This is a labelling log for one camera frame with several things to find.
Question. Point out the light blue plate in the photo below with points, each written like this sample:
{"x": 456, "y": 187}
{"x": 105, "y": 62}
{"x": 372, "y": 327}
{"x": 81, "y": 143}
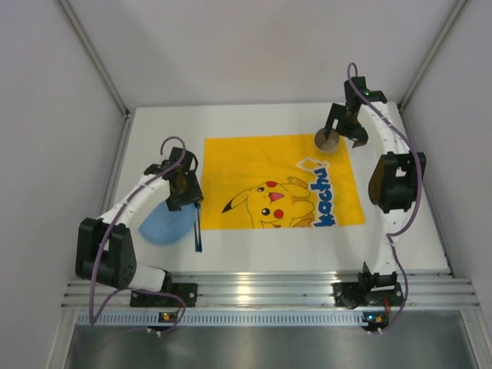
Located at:
{"x": 164, "y": 227}

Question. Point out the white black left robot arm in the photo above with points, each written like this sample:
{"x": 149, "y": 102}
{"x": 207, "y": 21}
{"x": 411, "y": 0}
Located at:
{"x": 106, "y": 249}

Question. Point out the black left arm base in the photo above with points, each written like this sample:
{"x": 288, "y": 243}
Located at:
{"x": 179, "y": 295}

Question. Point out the beige plastic cup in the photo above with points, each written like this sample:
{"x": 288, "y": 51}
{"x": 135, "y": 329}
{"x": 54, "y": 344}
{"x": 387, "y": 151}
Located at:
{"x": 326, "y": 141}

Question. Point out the slotted grey cable duct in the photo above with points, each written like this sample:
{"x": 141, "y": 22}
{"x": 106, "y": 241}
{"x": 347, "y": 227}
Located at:
{"x": 196, "y": 318}

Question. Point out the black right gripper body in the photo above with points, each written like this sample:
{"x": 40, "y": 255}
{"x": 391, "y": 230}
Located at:
{"x": 347, "y": 125}

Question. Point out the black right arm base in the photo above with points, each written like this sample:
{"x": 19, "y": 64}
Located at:
{"x": 369, "y": 290}

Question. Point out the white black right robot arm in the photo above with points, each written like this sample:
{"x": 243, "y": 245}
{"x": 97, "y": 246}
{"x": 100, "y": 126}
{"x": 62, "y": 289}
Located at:
{"x": 395, "y": 187}

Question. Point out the aluminium frame rail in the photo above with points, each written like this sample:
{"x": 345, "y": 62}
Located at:
{"x": 314, "y": 290}

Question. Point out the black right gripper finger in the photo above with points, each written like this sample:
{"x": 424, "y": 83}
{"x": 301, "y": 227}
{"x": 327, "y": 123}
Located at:
{"x": 336, "y": 120}
{"x": 357, "y": 134}

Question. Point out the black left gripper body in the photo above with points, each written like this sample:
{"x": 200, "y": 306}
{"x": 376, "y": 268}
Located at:
{"x": 184, "y": 197}

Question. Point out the yellow Pikachu cloth placemat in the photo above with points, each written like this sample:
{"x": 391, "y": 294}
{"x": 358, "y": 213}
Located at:
{"x": 281, "y": 181}

